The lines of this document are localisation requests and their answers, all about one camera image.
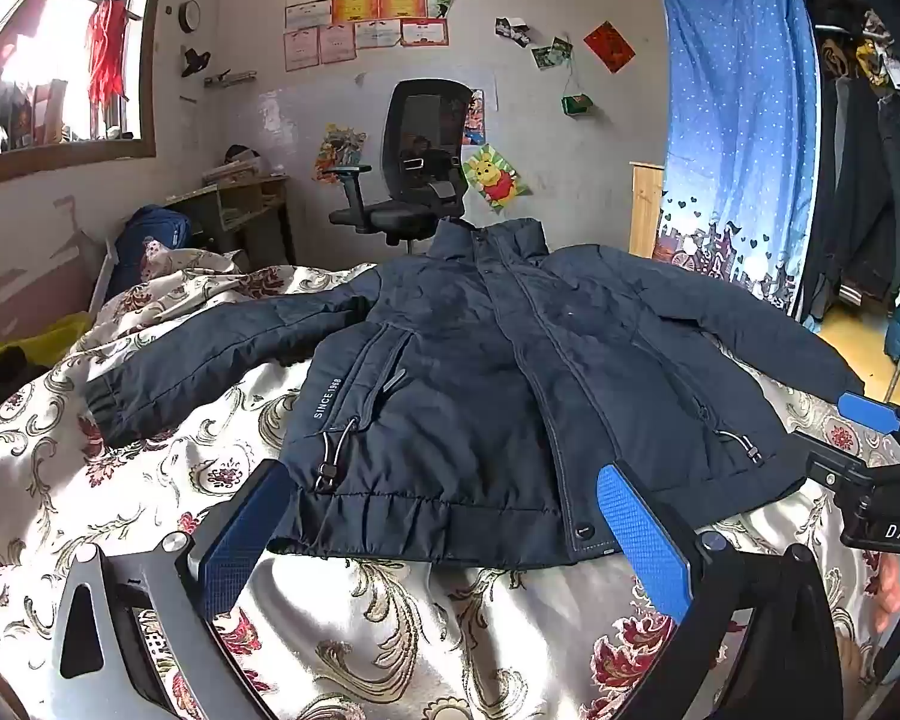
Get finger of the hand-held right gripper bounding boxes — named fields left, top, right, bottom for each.
left=836, top=390, right=900, bottom=440
left=791, top=429, right=882, bottom=492

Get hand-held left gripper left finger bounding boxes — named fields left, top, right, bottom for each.
left=49, top=457, right=301, bottom=720

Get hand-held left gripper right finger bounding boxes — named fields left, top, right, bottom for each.
left=596, top=463, right=848, bottom=720

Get dark navy padded jacket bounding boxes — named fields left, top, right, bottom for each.
left=82, top=217, right=867, bottom=567

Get hanging dark clothes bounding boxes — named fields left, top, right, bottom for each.
left=802, top=0, right=900, bottom=323

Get person's right hand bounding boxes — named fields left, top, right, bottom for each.
left=872, top=551, right=900, bottom=636

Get floral satin bedspread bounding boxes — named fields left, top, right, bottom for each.
left=0, top=247, right=900, bottom=720

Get dark cloth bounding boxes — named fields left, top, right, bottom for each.
left=0, top=349, right=50, bottom=436

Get light wooden board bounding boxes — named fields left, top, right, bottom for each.
left=628, top=161, right=665, bottom=260

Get yellow-green cloth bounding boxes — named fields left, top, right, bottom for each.
left=0, top=311, right=92, bottom=383

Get blue dotted curtain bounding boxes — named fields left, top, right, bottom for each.
left=656, top=0, right=822, bottom=312

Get blue backpack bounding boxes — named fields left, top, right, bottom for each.
left=112, top=205, right=192, bottom=293

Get wooden desk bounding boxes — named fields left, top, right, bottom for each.
left=166, top=174, right=297, bottom=267

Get clutter pile on desk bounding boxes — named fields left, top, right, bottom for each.
left=202, top=144, right=286, bottom=185

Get yellow bear poster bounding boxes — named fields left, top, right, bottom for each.
left=463, top=142, right=533, bottom=212

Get colourful cartoon sticker poster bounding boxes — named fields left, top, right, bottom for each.
left=313, top=124, right=367, bottom=182

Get green hanging pouch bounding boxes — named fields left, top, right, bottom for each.
left=561, top=64, right=597, bottom=119

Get red paper square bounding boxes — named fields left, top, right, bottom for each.
left=583, top=21, right=636, bottom=74

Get black mesh office chair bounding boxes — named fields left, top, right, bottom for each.
left=328, top=79, right=475, bottom=245

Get cartoon character poster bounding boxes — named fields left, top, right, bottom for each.
left=461, top=88, right=487, bottom=145

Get green photo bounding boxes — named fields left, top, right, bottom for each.
left=531, top=37, right=573, bottom=70

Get wooden framed window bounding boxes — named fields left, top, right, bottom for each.
left=0, top=0, right=158, bottom=192

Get red hanging cloth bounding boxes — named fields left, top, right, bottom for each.
left=86, top=0, right=130, bottom=107

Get group of wall certificates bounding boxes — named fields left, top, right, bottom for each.
left=283, top=0, right=479, bottom=73

